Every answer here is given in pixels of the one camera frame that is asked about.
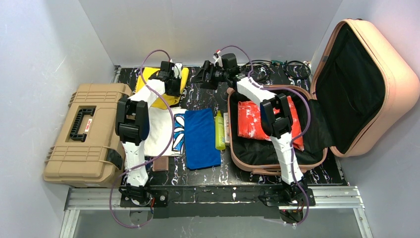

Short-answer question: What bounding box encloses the brown leather wallet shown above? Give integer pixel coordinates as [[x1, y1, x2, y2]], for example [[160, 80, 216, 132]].
[[152, 156, 169, 172]]

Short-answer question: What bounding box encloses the aluminium frame rail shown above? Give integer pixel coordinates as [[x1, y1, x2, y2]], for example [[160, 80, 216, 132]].
[[60, 185, 372, 238]]

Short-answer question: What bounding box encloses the yellow-green spray bottle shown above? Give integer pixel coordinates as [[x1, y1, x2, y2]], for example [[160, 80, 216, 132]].
[[214, 111, 226, 151]]

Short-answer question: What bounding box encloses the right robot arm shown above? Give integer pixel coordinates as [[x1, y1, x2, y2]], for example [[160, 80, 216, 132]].
[[192, 60, 303, 185]]

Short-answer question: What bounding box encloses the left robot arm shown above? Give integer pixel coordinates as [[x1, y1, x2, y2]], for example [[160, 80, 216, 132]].
[[115, 61, 183, 187]]

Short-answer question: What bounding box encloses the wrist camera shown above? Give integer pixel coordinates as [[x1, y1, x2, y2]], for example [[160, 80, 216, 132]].
[[213, 53, 240, 75], [170, 60, 183, 79]]

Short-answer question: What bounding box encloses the pink suitcase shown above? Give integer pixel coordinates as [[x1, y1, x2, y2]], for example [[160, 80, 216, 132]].
[[227, 18, 420, 176]]

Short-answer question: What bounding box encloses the yellow garment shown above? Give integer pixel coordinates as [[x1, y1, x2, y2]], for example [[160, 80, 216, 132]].
[[135, 67, 189, 110]]

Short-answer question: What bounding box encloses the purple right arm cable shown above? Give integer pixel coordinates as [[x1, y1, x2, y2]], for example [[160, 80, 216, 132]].
[[214, 45, 312, 227]]

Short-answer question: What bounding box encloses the black cable bundle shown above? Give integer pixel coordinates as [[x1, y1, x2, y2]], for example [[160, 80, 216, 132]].
[[243, 59, 272, 83]]

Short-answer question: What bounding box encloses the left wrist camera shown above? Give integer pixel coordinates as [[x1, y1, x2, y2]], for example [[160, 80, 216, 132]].
[[170, 60, 183, 79]]

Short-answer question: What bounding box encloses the white shirt blue print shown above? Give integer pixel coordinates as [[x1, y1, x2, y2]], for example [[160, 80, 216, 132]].
[[144, 107, 187, 157]]

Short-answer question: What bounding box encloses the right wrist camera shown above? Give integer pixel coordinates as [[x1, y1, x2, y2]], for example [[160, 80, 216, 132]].
[[213, 53, 240, 75]]

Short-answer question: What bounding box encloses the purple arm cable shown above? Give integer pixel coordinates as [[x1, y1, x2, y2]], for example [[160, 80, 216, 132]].
[[214, 45, 312, 227], [109, 49, 176, 229]]

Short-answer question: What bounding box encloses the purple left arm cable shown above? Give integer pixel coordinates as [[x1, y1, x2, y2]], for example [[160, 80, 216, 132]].
[[109, 49, 176, 229]]

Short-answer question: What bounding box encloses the tan plastic tool case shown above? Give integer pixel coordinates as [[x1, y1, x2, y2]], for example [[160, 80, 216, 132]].
[[43, 83, 132, 188]]

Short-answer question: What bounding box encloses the blue microfibre towel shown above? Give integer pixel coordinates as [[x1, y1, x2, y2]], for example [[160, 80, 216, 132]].
[[184, 109, 221, 170]]

